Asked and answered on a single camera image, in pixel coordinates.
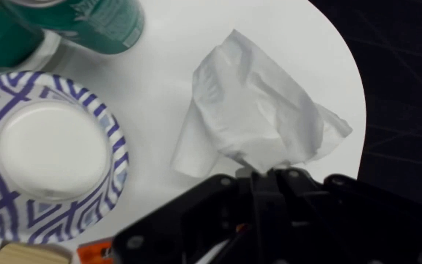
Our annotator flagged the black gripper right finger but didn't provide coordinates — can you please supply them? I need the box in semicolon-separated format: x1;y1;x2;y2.
268;169;422;264

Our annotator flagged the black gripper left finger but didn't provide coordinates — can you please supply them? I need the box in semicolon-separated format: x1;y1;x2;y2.
112;175;251;264

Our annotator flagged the white napkin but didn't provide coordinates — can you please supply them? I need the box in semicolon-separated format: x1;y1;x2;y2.
172;31;352;178

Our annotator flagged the blue patterned paper bowl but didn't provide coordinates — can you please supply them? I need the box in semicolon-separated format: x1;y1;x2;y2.
0;72;129;244

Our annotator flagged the wooden block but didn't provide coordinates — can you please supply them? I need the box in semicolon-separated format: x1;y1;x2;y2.
0;244;72;264

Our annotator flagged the green soda can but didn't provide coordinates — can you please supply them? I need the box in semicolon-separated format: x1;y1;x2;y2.
5;0;145;55

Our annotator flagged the white plate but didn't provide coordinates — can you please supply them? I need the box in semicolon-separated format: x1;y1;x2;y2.
0;31;62;74

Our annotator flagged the green cylinder block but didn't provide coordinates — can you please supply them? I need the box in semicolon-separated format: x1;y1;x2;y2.
0;0;44;69

